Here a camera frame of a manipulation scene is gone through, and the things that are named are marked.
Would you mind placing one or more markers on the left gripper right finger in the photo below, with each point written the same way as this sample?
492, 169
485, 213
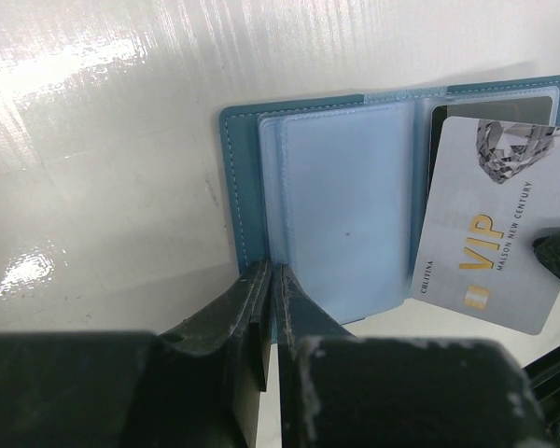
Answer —
340, 390

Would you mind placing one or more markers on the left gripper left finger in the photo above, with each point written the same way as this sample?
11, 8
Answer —
196, 385

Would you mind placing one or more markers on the silver VIP credit card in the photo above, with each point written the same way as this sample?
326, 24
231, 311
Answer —
494, 191

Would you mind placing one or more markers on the blue card holder wallet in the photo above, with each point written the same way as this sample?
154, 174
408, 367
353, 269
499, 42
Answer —
335, 187

